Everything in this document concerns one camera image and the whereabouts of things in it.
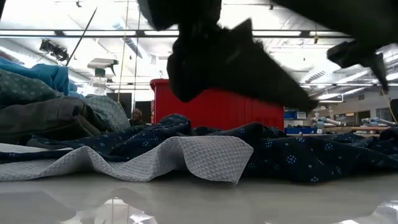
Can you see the black ceiling stage light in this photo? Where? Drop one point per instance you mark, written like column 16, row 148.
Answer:
column 53, row 49

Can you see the wooden workbench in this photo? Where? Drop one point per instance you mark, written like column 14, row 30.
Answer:
column 357, row 128

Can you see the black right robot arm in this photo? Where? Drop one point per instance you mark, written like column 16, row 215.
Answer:
column 342, row 15

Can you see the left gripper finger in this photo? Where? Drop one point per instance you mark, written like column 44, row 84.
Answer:
column 280, row 84

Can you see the person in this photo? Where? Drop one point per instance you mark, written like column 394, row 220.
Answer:
column 136, row 117

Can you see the black ceiling rail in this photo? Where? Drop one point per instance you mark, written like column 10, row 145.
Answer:
column 93, row 36

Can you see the clear spray bottle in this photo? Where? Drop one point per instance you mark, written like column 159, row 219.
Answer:
column 101, row 63

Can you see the navy dotted garment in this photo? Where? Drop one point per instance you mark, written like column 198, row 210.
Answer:
column 295, row 155

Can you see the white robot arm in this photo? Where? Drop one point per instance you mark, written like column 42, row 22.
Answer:
column 326, row 121
column 379, row 120

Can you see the bright blue garment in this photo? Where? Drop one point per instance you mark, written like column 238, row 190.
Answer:
column 46, row 76

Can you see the blue storage bins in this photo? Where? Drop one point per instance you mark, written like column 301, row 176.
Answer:
column 292, row 114

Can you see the yellow hanging pendant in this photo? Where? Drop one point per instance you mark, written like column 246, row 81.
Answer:
column 315, row 38

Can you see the red plastic laundry bin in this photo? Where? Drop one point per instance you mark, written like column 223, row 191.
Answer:
column 217, row 105

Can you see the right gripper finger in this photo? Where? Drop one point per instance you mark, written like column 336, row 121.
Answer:
column 381, row 73

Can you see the blue plastic crate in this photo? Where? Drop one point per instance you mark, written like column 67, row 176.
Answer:
column 300, row 130

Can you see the teal patterned button shirt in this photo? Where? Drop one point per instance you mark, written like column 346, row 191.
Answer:
column 21, row 88

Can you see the dark grey trousers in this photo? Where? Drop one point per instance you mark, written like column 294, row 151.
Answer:
column 46, row 118

